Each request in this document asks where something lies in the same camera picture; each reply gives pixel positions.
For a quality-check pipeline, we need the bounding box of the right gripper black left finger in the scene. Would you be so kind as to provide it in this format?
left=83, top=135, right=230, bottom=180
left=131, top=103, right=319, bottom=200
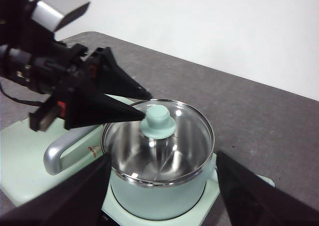
left=0, top=153, right=112, bottom=226

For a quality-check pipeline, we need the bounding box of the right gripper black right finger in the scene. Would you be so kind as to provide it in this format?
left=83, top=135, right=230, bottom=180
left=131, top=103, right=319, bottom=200
left=215, top=150, right=319, bottom=226

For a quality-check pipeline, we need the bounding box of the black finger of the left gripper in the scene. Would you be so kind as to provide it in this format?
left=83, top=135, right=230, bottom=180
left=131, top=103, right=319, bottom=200
left=90, top=46, right=153, bottom=100
left=64, top=79, right=147, bottom=131

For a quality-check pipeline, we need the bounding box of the glass lid with green knob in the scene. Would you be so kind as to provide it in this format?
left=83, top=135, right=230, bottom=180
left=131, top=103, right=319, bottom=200
left=101, top=99, right=215, bottom=188

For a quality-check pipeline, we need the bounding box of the pale green steamer pot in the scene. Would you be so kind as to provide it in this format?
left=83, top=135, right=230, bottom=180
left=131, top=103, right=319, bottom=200
left=101, top=99, right=220, bottom=221

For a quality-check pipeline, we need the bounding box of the red triangle warning sticker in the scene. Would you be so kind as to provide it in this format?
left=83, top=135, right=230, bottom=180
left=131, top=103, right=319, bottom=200
left=87, top=144, right=102, bottom=160

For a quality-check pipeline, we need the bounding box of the pale green appliance base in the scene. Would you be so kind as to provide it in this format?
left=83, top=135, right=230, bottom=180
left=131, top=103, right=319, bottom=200
left=0, top=93, right=276, bottom=226

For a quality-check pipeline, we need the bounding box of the pale green hinged grill cover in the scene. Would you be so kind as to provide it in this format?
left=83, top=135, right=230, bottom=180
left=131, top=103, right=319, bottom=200
left=0, top=95, right=137, bottom=208

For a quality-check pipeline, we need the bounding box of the silver grill cover handle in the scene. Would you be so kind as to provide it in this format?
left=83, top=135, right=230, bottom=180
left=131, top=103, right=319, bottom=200
left=43, top=125, right=105, bottom=176

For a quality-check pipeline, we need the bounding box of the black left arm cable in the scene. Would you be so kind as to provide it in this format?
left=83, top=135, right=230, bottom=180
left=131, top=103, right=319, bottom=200
left=0, top=82, right=48, bottom=106

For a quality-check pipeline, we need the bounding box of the left wrist grey camera box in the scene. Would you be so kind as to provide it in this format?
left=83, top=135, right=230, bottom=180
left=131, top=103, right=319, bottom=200
left=31, top=0, right=90, bottom=32

